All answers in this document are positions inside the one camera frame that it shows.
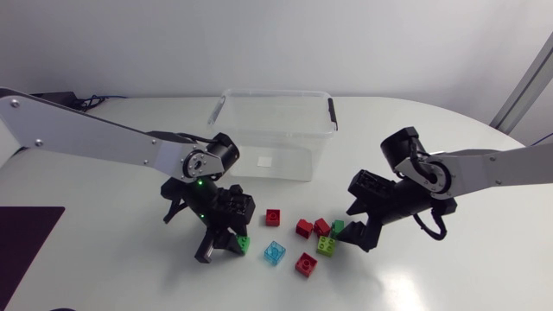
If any clear plastic container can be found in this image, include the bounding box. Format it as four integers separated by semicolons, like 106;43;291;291
207;88;339;183

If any lime green toy brick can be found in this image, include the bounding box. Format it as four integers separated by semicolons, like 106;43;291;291
315;235;337;258

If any black power brick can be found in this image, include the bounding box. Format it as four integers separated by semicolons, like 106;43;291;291
30;91;79;108

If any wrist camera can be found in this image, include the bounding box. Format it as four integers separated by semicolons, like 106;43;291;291
217;184;257;228
347;168;397;205

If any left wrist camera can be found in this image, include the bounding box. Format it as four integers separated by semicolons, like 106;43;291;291
217;184;257;228

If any clear blue toy brick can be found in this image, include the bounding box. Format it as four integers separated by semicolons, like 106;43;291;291
263;240;287;266

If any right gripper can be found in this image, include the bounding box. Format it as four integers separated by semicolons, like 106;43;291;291
335;177;434;254

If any black cable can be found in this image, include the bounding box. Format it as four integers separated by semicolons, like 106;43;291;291
73;95;107;112

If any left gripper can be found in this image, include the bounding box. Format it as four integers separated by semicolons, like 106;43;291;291
161;175;250;264

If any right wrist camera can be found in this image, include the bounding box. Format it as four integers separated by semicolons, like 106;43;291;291
347;168;397;205

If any dark mat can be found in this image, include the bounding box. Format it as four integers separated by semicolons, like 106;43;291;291
0;206;67;310

